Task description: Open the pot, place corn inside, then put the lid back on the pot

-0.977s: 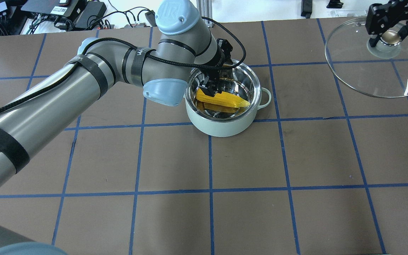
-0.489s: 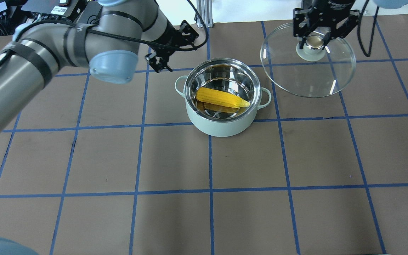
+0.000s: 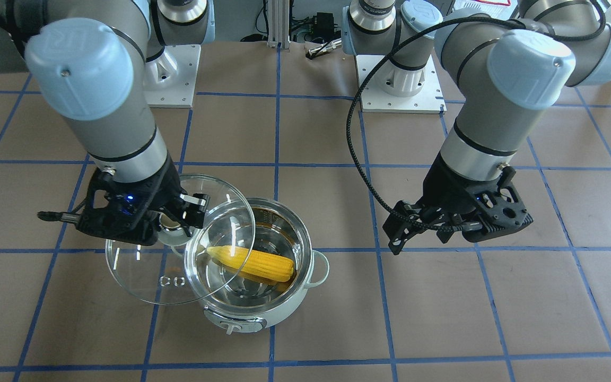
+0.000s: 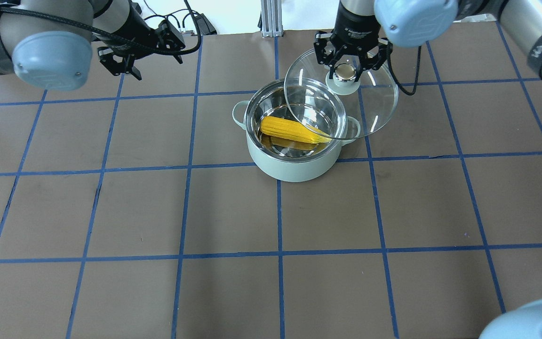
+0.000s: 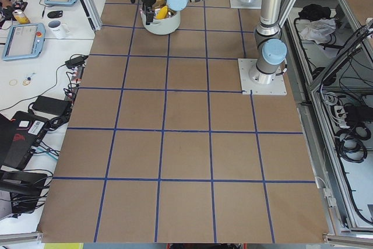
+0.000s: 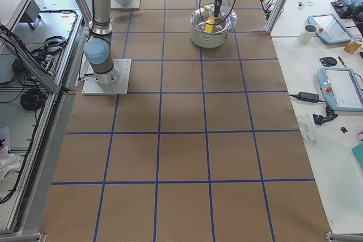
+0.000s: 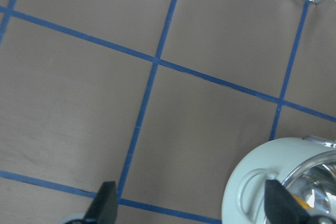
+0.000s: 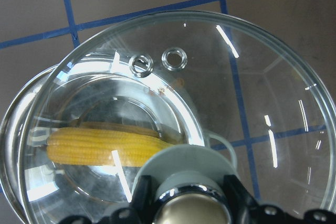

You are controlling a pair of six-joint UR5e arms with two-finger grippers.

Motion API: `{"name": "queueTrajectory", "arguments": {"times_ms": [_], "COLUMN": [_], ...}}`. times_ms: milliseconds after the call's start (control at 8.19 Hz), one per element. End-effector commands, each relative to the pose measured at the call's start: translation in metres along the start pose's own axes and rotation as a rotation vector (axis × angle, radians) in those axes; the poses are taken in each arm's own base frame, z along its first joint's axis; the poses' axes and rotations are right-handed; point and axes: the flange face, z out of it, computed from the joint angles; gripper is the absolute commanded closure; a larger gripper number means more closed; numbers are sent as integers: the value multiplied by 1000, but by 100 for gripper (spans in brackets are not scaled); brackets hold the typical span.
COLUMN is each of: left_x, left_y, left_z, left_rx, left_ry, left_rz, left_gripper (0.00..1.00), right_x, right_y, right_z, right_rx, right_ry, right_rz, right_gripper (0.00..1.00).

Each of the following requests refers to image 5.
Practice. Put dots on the yellow corn cob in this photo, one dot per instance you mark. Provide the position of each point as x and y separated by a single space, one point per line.
162 13

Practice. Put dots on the power strip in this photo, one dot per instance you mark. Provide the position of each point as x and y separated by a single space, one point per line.
75 77

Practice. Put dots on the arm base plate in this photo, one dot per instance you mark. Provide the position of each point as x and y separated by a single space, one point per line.
256 83
245 4

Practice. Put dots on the black power brick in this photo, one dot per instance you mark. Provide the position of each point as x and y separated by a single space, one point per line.
51 105

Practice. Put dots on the black laptop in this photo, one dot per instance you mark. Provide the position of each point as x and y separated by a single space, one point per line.
19 138

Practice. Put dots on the blue teach pendant near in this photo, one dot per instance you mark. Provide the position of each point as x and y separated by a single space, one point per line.
24 41

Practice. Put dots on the black computer mouse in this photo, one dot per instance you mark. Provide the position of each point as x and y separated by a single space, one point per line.
55 14

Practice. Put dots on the pale green steel pot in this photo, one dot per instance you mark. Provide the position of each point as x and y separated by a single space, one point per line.
161 26

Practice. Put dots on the white mug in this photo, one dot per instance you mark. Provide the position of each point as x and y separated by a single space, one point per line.
59 29

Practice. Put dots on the black power adapter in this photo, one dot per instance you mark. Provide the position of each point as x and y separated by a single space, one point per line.
76 61

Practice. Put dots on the yellow can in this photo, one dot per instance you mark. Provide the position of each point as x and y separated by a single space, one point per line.
21 17

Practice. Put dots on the white crumpled cloth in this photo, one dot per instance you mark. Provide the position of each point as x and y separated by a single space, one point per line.
318 31

